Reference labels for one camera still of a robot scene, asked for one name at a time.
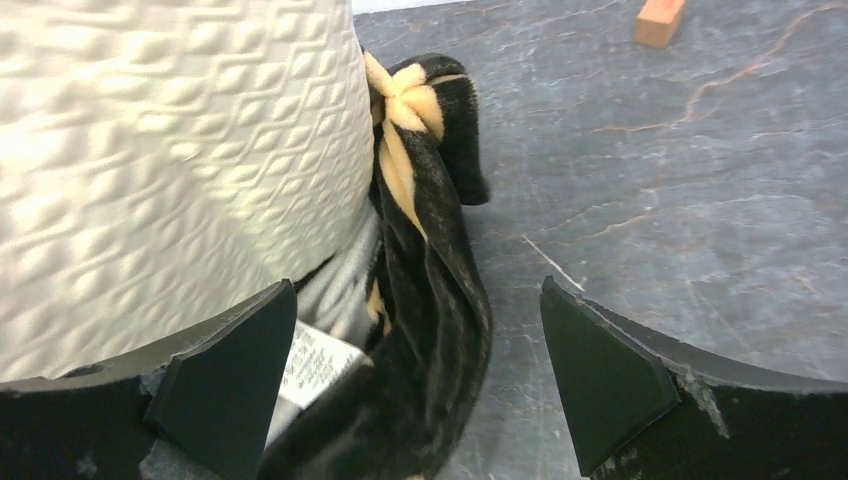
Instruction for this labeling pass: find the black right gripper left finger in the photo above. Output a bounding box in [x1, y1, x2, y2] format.
[1, 281, 297, 479]

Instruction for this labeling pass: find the small wooden cube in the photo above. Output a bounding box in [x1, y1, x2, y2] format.
[633, 0, 686, 49]

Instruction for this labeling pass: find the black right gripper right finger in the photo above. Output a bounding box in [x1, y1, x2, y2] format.
[539, 277, 847, 479]

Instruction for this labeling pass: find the black pillowcase with yellow flowers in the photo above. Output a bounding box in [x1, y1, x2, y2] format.
[258, 53, 493, 479]

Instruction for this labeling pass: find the white pillow with yellow edge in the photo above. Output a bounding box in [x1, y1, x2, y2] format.
[1, 1, 378, 381]

